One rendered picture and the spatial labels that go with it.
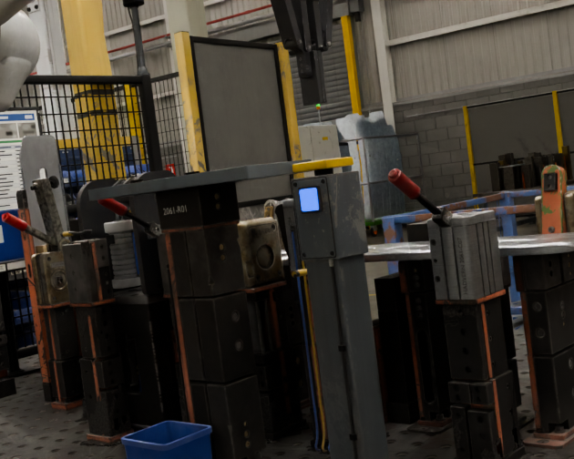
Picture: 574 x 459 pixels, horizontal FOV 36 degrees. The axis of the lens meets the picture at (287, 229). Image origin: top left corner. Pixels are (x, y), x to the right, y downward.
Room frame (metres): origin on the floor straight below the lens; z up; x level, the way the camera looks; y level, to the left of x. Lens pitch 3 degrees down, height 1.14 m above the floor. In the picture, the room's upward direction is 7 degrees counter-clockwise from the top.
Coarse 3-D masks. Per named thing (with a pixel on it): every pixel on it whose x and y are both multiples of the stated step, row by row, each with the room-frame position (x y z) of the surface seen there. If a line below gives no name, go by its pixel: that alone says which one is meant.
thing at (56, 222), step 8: (40, 184) 1.94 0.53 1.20; (48, 184) 1.95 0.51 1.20; (56, 184) 1.97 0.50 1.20; (40, 192) 1.94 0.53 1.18; (48, 192) 1.94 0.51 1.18; (40, 200) 1.95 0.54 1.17; (48, 200) 1.94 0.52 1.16; (40, 208) 1.96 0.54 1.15; (48, 208) 1.94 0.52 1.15; (56, 208) 1.96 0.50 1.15; (48, 216) 1.95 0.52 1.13; (56, 216) 1.95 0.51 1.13; (48, 224) 1.95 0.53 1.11; (56, 224) 1.95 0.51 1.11; (48, 232) 1.96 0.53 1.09; (56, 232) 1.95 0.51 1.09; (56, 240) 1.95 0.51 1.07
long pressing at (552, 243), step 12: (504, 240) 1.40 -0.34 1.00; (516, 240) 1.38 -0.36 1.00; (528, 240) 1.37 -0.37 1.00; (540, 240) 1.31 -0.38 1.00; (552, 240) 1.29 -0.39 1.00; (564, 240) 1.27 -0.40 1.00; (372, 252) 1.44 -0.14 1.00; (384, 252) 1.42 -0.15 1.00; (396, 252) 1.41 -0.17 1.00; (408, 252) 1.39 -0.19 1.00; (420, 252) 1.37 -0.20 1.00; (504, 252) 1.28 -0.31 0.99; (516, 252) 1.26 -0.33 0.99; (528, 252) 1.25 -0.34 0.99; (540, 252) 1.24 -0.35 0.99; (552, 252) 1.23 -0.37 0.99; (564, 252) 1.23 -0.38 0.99; (288, 264) 1.57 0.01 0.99
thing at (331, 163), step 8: (320, 160) 1.15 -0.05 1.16; (328, 160) 1.14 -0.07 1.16; (336, 160) 1.15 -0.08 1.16; (344, 160) 1.17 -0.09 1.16; (352, 160) 1.18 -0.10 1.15; (296, 168) 1.17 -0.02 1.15; (304, 168) 1.16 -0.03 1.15; (312, 168) 1.16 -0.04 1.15; (320, 168) 1.15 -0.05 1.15; (328, 168) 1.17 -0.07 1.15
